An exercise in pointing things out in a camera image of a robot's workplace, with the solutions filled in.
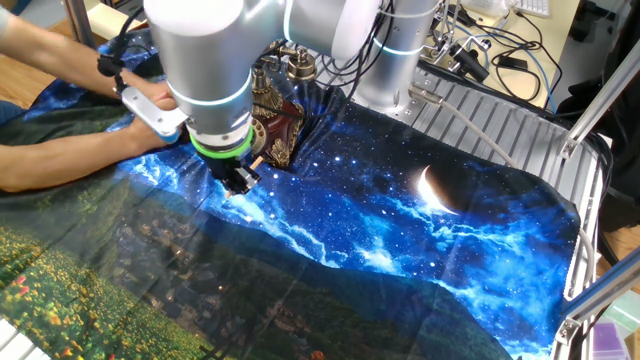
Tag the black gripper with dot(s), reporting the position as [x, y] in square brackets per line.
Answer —
[227, 166]

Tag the short wooden stick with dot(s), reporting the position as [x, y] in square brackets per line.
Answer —
[256, 163]

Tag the red gold rotary phone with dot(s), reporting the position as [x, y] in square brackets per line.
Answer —
[285, 132]

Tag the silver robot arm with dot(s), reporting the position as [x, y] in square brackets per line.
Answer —
[200, 60]

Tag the person's right forearm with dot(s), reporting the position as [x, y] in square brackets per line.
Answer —
[65, 165]

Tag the person's left forearm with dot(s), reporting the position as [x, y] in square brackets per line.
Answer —
[60, 55]

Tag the brass phone handset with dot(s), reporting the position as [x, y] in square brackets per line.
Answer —
[300, 65]

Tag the person's right hand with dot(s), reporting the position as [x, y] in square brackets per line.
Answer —
[147, 137]

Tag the person's left hand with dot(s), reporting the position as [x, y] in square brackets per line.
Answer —
[155, 92]

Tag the night sky landscape printed cloth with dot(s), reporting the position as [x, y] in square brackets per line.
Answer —
[350, 225]

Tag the beige foam block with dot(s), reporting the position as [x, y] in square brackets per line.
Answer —
[107, 20]

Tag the man in white shirt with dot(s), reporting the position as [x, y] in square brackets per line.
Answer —
[9, 112]

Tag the silver tripod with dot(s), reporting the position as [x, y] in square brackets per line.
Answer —
[445, 30]

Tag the black power adapter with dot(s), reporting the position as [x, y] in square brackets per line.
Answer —
[513, 62]

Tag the white keyboard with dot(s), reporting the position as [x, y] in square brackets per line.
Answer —
[532, 7]

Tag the black fabric bag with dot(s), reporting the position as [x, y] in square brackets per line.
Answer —
[615, 130]

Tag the purple box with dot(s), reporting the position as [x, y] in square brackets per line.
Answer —
[611, 342]

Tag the teal box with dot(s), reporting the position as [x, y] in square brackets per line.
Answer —
[625, 306]

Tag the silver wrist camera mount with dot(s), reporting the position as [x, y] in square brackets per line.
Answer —
[152, 115]

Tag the aluminium frame post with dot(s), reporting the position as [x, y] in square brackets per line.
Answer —
[79, 20]

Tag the black camera on mount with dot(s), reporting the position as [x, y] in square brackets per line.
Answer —
[467, 62]

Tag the slanted aluminium frame profile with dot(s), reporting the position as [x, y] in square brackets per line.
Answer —
[600, 100]

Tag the blue silver frame profile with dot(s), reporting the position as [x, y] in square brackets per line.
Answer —
[600, 295]

